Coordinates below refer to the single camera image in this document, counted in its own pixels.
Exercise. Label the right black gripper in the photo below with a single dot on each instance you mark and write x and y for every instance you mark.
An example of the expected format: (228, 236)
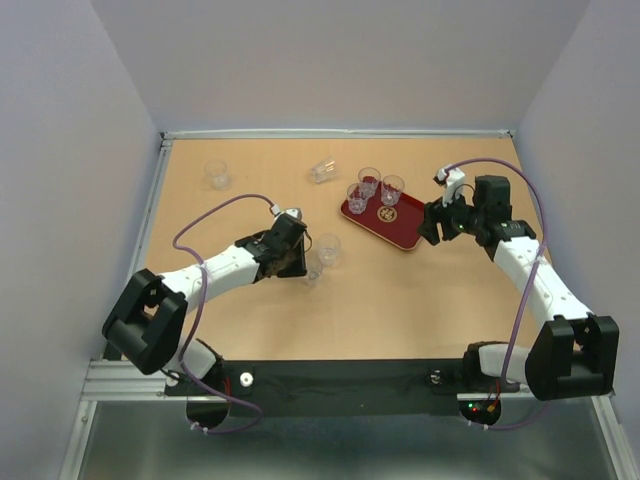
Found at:
(434, 212)

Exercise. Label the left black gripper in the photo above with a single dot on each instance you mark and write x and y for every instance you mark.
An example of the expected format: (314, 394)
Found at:
(298, 269)

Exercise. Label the clear glass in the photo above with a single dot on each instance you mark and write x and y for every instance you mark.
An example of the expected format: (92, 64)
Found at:
(325, 170)
(314, 268)
(368, 179)
(328, 249)
(357, 199)
(392, 187)
(217, 174)

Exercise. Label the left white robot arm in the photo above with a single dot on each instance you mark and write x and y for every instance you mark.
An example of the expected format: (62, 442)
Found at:
(146, 323)

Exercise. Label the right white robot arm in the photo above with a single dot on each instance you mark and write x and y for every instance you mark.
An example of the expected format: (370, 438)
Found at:
(574, 353)

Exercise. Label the red rectangular tray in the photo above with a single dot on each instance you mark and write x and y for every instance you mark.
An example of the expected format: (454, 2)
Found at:
(397, 225)

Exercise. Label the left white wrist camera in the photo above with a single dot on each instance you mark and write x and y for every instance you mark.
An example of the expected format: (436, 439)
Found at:
(284, 216)

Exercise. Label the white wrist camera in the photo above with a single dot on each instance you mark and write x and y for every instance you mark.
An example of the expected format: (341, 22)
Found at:
(452, 180)
(284, 216)

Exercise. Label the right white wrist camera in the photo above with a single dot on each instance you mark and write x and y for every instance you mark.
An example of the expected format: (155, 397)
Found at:
(452, 180)

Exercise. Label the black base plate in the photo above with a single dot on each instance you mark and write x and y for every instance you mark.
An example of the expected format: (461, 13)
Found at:
(297, 388)

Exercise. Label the aluminium table frame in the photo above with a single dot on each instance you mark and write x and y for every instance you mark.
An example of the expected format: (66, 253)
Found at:
(126, 428)

